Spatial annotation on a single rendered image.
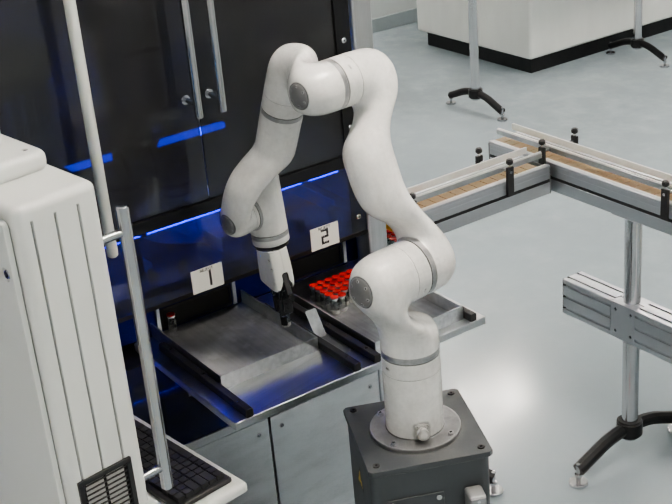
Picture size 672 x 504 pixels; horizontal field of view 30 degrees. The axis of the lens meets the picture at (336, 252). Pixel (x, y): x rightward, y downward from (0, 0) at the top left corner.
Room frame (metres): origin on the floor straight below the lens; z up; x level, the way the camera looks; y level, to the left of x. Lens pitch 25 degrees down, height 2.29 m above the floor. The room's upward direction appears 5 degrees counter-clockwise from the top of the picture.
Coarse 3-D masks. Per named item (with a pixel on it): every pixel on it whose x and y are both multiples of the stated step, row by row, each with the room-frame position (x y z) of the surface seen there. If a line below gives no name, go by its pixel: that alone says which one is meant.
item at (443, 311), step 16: (304, 304) 2.75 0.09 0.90; (352, 304) 2.76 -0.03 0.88; (416, 304) 2.73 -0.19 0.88; (432, 304) 2.73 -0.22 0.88; (448, 304) 2.68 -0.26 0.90; (336, 320) 2.63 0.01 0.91; (352, 320) 2.68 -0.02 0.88; (368, 320) 2.67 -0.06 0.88; (448, 320) 2.62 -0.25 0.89; (352, 336) 2.58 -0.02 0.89; (368, 336) 2.59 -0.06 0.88
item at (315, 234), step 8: (328, 224) 2.89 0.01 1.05; (336, 224) 2.90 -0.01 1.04; (312, 232) 2.86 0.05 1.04; (320, 232) 2.88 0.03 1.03; (328, 232) 2.89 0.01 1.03; (336, 232) 2.90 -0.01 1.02; (312, 240) 2.86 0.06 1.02; (320, 240) 2.87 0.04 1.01; (336, 240) 2.90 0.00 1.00; (312, 248) 2.86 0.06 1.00; (320, 248) 2.87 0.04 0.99
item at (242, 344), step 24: (216, 312) 2.79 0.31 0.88; (240, 312) 2.78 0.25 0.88; (264, 312) 2.74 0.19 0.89; (168, 336) 2.62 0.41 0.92; (192, 336) 2.67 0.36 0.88; (216, 336) 2.66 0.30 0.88; (240, 336) 2.65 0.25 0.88; (264, 336) 2.64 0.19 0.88; (288, 336) 2.63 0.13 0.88; (312, 336) 2.56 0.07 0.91; (192, 360) 2.52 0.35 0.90; (216, 360) 2.54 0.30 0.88; (240, 360) 2.53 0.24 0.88; (264, 360) 2.47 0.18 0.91; (288, 360) 2.51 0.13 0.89
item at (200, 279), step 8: (216, 264) 2.71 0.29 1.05; (192, 272) 2.68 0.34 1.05; (200, 272) 2.69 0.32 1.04; (208, 272) 2.70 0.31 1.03; (216, 272) 2.71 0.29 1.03; (192, 280) 2.68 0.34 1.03; (200, 280) 2.69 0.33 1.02; (208, 280) 2.70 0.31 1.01; (216, 280) 2.71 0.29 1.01; (200, 288) 2.69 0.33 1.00; (208, 288) 2.70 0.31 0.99
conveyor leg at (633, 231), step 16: (640, 224) 3.26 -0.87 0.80; (624, 240) 3.28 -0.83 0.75; (640, 240) 3.26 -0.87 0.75; (624, 256) 3.28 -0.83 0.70; (640, 256) 3.26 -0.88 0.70; (624, 272) 3.27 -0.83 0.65; (640, 272) 3.26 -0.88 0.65; (624, 288) 3.27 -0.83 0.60; (640, 288) 3.26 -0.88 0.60; (624, 352) 3.27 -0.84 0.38; (624, 368) 3.26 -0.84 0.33; (624, 384) 3.26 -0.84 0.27; (624, 400) 3.26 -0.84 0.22; (624, 416) 3.26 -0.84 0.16
